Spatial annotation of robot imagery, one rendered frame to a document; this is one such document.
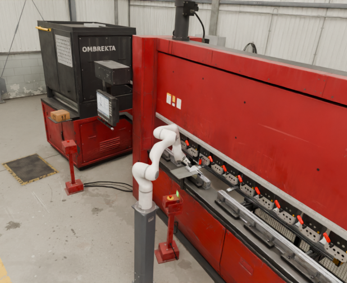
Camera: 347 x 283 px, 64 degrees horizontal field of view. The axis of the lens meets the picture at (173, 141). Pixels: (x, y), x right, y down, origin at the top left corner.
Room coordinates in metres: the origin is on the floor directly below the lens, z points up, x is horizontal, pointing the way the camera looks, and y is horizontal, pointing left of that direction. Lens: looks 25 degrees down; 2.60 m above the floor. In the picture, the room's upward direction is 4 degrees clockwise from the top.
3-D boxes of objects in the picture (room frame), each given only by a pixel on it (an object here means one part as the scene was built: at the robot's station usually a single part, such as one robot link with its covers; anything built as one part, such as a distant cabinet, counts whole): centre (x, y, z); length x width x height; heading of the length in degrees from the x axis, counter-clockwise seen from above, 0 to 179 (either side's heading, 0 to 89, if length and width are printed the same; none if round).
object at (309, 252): (1.81, -1.34, 0.81); 0.64 x 0.08 x 0.14; 125
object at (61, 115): (3.95, 1.76, 1.04); 0.30 x 0.26 x 0.12; 45
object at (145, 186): (2.00, 0.24, 1.30); 0.19 x 0.12 x 0.24; 65
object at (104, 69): (3.48, 0.83, 1.53); 0.51 x 0.25 x 0.85; 39
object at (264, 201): (1.90, -0.81, 1.26); 0.15 x 0.09 x 0.17; 35
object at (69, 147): (3.51, 1.48, 0.41); 0.25 x 0.20 x 0.83; 125
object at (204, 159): (2.56, -0.36, 1.26); 0.15 x 0.09 x 0.17; 35
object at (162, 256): (2.38, -0.01, 0.06); 0.25 x 0.20 x 0.12; 110
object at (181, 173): (2.62, -0.14, 1.00); 0.26 x 0.18 x 0.01; 125
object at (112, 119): (3.38, 0.86, 1.42); 0.45 x 0.12 x 0.36; 39
